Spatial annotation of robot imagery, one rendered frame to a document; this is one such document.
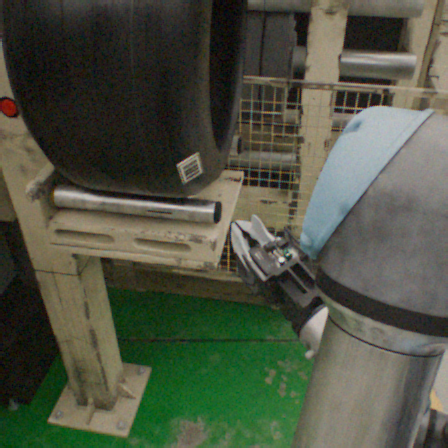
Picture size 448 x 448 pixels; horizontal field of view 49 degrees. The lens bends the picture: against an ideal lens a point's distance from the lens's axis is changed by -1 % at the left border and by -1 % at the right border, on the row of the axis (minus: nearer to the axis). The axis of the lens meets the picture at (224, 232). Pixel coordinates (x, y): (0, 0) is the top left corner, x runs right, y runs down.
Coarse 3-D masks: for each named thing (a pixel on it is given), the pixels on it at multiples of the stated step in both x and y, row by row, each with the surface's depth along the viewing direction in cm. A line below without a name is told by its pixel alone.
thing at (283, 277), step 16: (256, 256) 63; (272, 256) 64; (288, 256) 63; (304, 256) 63; (256, 272) 61; (272, 272) 61; (288, 272) 61; (304, 272) 61; (272, 288) 63; (288, 288) 62; (304, 288) 59; (288, 304) 65; (304, 304) 57; (320, 304) 60; (304, 320) 59
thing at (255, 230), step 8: (256, 216) 69; (240, 224) 74; (248, 224) 74; (256, 224) 70; (248, 232) 73; (256, 232) 72; (264, 232) 69; (256, 240) 72; (264, 240) 71; (272, 240) 68
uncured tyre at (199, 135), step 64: (0, 0) 68; (64, 0) 63; (128, 0) 62; (192, 0) 64; (64, 64) 66; (128, 64) 65; (192, 64) 67; (64, 128) 73; (128, 128) 71; (192, 128) 73; (128, 192) 91; (192, 192) 89
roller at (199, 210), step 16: (64, 192) 97; (80, 192) 97; (96, 192) 97; (112, 192) 97; (80, 208) 98; (96, 208) 97; (112, 208) 96; (128, 208) 96; (144, 208) 95; (160, 208) 94; (176, 208) 94; (192, 208) 94; (208, 208) 93
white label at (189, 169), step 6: (192, 156) 77; (198, 156) 77; (186, 162) 77; (192, 162) 78; (198, 162) 79; (180, 168) 77; (186, 168) 78; (192, 168) 79; (198, 168) 80; (180, 174) 79; (186, 174) 80; (192, 174) 81; (198, 174) 82; (186, 180) 81
